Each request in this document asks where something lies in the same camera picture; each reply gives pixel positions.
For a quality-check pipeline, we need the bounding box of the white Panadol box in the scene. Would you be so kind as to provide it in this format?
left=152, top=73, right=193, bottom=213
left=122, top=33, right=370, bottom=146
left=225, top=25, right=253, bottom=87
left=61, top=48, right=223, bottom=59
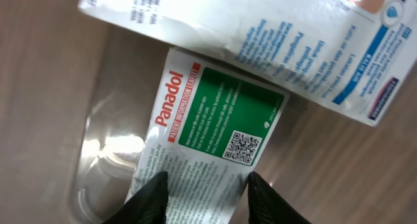
left=130, top=48, right=289, bottom=223

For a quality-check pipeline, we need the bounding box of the white plaster box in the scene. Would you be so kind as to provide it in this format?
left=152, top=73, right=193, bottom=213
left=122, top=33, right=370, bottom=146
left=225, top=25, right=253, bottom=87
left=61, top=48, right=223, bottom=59
left=78, top=0, right=416, bottom=126

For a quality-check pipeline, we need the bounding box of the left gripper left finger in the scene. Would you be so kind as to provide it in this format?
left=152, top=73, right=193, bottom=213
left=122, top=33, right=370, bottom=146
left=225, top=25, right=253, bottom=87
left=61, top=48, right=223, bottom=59
left=102, top=171, right=169, bottom=224

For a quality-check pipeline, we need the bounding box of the clear plastic container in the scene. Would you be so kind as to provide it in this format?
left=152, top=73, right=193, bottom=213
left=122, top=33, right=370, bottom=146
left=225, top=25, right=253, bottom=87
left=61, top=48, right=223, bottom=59
left=66, top=25, right=310, bottom=224

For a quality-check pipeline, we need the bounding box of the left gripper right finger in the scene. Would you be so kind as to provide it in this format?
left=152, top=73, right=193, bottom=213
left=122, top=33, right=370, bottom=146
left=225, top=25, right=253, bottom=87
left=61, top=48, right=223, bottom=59
left=248, top=171, right=310, bottom=224

